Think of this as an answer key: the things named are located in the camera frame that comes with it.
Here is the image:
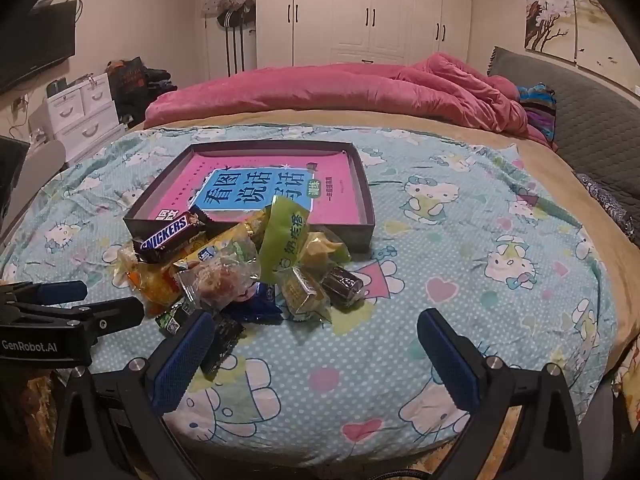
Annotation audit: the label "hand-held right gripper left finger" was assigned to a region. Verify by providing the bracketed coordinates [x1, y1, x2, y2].
[52, 310, 217, 480]

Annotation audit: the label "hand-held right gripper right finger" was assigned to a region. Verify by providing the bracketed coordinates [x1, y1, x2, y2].
[416, 308, 584, 480]

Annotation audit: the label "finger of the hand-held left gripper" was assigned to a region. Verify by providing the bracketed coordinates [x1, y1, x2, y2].
[20, 296, 146, 335]
[0, 280, 89, 307]

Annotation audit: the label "orange rice cracker packet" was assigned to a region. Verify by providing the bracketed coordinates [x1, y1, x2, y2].
[114, 244, 183, 307]

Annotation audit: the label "green pea snack packet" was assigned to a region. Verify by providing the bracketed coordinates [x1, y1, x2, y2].
[155, 305, 246, 381]

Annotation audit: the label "clear packet with red snack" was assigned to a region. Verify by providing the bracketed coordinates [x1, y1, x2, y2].
[177, 255, 262, 311]

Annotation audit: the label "blue cookie packet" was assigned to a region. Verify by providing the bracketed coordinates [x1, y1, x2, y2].
[225, 282, 283, 326]

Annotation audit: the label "gold yellow snack packet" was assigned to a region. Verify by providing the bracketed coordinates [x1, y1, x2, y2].
[172, 207, 271, 273]

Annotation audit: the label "green strip snack packet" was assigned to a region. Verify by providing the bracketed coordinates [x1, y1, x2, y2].
[260, 195, 313, 286]

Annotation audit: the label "brown chocolate bar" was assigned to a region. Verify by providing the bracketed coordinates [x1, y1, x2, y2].
[132, 207, 213, 263]

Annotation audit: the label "printed cat blanket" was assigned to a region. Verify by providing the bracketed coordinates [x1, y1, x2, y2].
[0, 125, 618, 456]

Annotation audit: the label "dark wrapped chocolate candy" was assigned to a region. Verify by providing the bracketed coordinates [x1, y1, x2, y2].
[321, 266, 364, 309]

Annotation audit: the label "grey chair back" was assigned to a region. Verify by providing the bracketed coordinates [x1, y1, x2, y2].
[0, 136, 67, 246]

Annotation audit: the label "golden wrapped cake bar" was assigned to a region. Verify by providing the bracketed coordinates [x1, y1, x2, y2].
[277, 265, 332, 322]

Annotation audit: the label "yellow-green snack packet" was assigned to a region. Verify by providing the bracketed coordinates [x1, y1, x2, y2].
[304, 229, 352, 267]

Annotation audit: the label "white drawer cabinet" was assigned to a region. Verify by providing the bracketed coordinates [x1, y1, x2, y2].
[42, 72, 128, 166]

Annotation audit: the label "pink book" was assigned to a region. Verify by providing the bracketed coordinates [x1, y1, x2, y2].
[150, 152, 368, 226]

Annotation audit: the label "dark clothes pile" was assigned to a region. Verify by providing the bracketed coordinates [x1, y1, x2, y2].
[105, 57, 178, 126]

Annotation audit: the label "dark patterned cloth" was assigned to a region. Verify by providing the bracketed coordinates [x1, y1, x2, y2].
[575, 174, 640, 246]

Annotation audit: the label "black television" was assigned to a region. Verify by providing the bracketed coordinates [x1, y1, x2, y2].
[0, 0, 78, 93]

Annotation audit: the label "colourful striped cloth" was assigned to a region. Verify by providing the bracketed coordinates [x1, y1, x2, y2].
[517, 82, 558, 148]

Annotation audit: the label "pink duvet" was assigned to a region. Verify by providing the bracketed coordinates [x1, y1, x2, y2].
[145, 52, 558, 151]

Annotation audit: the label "hanging bags and clothes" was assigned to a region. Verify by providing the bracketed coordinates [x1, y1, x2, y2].
[200, 0, 257, 78]

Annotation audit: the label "white wardrobe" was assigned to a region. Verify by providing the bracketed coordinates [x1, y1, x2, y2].
[255, 0, 473, 68]

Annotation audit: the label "flower tree wall painting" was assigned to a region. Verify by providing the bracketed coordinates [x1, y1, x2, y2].
[522, 0, 640, 91]

